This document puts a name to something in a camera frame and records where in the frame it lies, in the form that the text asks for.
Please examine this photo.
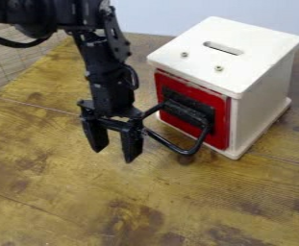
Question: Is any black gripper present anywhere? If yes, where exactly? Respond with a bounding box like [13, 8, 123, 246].
[77, 80, 144, 163]

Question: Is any black metal drawer handle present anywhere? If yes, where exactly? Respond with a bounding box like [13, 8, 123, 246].
[143, 98, 215, 156]

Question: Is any red drawer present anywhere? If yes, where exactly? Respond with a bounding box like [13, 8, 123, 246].
[153, 69, 231, 150]

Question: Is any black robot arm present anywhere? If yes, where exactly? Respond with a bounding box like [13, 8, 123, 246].
[0, 0, 144, 162]

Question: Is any white wooden cabinet box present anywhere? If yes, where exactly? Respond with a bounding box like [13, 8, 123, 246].
[147, 16, 299, 160]

